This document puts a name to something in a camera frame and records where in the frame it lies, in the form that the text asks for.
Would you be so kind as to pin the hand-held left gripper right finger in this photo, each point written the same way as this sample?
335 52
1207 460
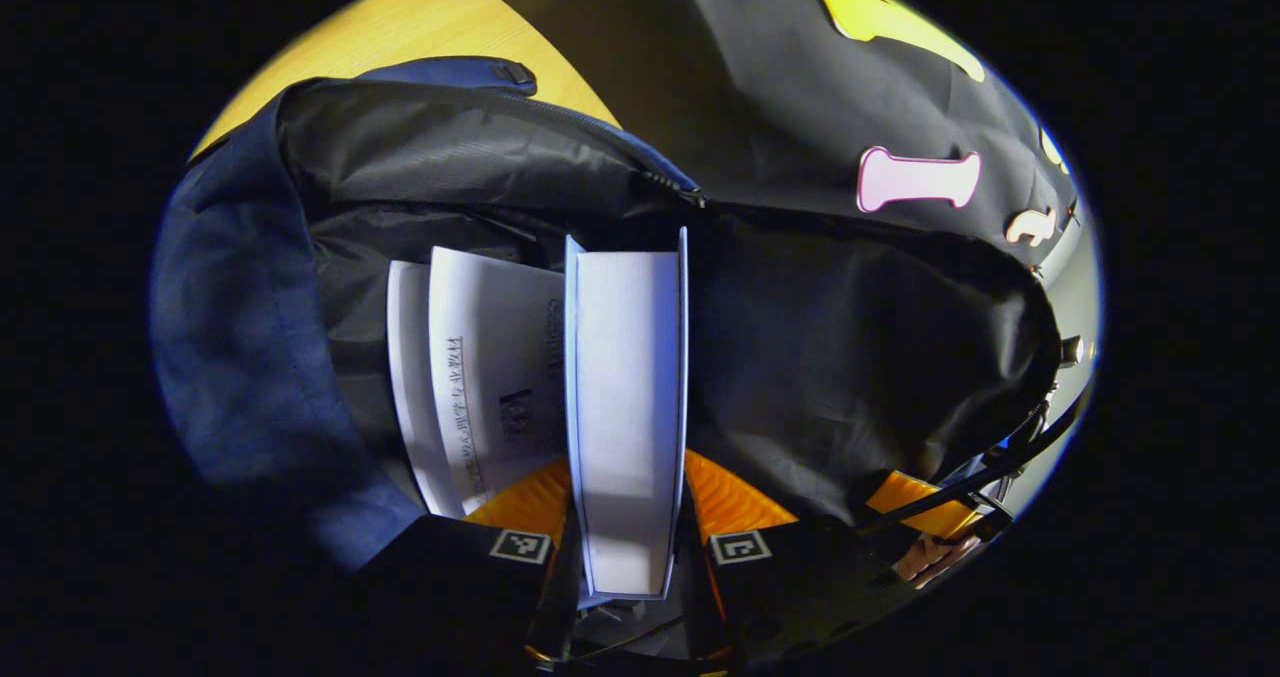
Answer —
790 587

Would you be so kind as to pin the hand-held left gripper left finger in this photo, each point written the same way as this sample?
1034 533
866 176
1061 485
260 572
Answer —
450 577

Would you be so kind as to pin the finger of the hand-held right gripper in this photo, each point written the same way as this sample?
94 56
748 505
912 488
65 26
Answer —
925 505

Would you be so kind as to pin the white book with patterned cover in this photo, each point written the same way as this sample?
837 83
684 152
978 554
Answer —
480 377

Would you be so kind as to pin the white book with blue edges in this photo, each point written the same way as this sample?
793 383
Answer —
625 407

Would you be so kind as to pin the blue schoolbag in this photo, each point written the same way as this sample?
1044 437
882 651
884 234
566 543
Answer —
250 307

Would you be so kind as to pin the black backdrop cloth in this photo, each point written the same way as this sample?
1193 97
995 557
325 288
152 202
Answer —
780 107

